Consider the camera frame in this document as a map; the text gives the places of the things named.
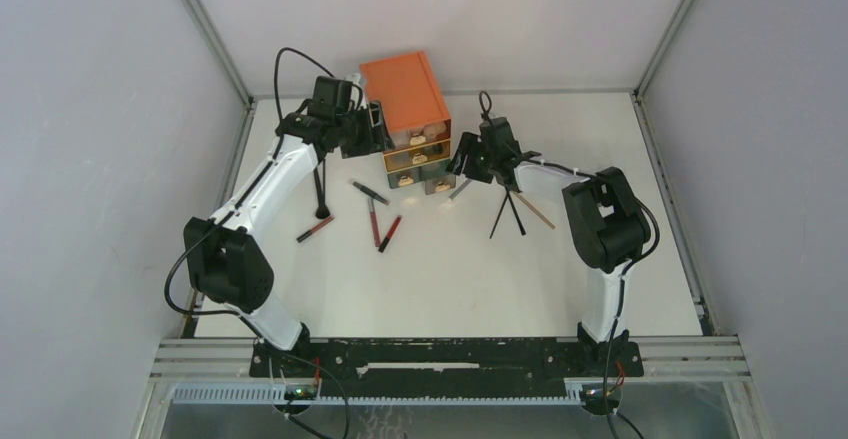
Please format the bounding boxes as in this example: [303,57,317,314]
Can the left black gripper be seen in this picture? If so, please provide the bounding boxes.
[335,101,395,159]

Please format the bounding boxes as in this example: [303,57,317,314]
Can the clear drawer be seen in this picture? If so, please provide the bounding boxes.
[420,160,456,195]
[388,120,451,152]
[383,139,451,173]

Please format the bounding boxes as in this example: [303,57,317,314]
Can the clear top drawer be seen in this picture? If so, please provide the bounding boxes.
[388,120,451,152]

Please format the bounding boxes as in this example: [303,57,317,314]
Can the orange three-drawer organizer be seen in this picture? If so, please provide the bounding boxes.
[360,51,452,189]

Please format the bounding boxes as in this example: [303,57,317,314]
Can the red lipstick black cap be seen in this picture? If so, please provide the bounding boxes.
[378,215,403,253]

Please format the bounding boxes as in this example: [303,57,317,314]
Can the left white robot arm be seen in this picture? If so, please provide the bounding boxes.
[183,73,391,376]

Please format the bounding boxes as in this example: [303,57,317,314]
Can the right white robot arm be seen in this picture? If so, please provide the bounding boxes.
[448,117,660,375]

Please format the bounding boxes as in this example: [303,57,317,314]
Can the grey silver pencil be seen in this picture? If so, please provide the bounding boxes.
[449,179,472,201]

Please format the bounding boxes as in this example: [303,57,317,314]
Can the black thin brush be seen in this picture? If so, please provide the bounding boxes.
[489,189,510,240]
[505,189,527,236]

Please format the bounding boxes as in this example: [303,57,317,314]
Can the dark concealer stick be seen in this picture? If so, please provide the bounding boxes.
[351,181,390,205]

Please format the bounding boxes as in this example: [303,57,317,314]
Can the pink lip gloss tube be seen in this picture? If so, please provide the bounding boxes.
[368,198,382,248]

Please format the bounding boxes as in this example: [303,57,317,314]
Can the black powder brush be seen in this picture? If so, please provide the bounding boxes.
[313,160,331,220]

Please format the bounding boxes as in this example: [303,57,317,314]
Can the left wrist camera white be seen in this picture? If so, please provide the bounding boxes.
[344,73,364,89]

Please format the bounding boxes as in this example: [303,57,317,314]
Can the wooden handle brush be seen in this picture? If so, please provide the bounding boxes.
[514,192,556,230]

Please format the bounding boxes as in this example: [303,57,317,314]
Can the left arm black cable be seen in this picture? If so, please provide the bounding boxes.
[163,46,350,439]

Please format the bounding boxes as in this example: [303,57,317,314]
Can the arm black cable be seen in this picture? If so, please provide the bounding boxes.
[163,46,350,439]
[478,90,662,439]

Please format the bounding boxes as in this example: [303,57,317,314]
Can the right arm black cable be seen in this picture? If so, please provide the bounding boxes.
[478,90,662,439]

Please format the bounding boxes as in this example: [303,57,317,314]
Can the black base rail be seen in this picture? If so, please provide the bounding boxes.
[248,337,645,400]

